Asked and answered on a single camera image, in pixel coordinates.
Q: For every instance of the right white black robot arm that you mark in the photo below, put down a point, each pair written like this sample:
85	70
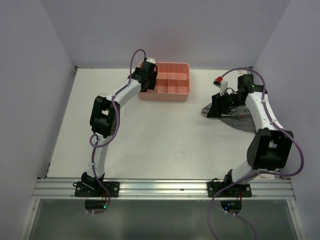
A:
269	150

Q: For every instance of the pink divided plastic tray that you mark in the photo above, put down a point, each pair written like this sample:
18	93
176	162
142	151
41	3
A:
172	83

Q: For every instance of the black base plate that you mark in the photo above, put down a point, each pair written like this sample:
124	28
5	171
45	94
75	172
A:
235	191
110	188

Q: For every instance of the grey striped underwear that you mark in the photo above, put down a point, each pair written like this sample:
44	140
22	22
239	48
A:
239	118

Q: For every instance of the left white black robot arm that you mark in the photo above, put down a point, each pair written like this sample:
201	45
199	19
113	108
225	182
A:
105	121

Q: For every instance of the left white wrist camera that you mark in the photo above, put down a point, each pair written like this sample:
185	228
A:
151	60

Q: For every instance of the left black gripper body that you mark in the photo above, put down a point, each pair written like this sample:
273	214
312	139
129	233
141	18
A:
153	76

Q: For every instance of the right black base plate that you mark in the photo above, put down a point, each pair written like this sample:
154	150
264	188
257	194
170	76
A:
235	191

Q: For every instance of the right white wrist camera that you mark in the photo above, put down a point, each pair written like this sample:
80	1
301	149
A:
221	84

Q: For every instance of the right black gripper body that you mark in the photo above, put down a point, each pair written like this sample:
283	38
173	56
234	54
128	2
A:
228	102

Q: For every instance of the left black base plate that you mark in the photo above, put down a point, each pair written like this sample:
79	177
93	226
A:
110	188

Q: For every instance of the aluminium mounting rail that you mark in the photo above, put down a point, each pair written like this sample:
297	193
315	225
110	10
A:
162	189

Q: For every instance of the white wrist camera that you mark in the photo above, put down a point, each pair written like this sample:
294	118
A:
221	84
151	60

